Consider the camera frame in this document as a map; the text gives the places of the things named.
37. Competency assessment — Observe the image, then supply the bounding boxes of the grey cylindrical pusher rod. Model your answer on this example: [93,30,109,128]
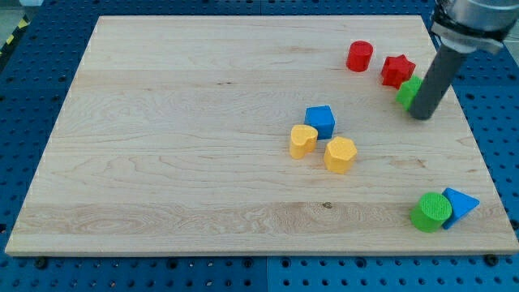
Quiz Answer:
[409,45,469,120]

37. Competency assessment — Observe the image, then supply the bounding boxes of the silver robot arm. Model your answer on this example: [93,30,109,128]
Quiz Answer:
[409,0,518,120]

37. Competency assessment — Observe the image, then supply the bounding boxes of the red star block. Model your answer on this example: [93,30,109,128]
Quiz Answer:
[380,54,416,89]

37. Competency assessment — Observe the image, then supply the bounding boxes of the green star block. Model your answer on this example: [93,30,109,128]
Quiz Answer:
[396,75,422,111]

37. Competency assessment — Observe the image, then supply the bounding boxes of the red cylinder block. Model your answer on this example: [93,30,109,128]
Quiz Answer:
[345,41,373,72]

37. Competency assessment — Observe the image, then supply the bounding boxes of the blue cube block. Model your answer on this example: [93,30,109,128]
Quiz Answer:
[304,105,335,140]

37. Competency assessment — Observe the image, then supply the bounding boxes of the blue triangle block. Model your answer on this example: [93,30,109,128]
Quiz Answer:
[442,187,480,230]

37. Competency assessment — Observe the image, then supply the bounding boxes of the yellow hexagon block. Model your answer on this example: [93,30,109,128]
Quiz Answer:
[324,136,358,174]

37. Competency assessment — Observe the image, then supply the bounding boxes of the green cylinder block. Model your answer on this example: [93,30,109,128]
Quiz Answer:
[410,192,453,233]

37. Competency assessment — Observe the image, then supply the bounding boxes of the yellow heart block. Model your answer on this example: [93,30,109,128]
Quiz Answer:
[289,124,318,159]

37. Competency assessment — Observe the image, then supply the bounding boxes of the light wooden board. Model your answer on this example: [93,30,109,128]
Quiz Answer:
[5,15,518,257]

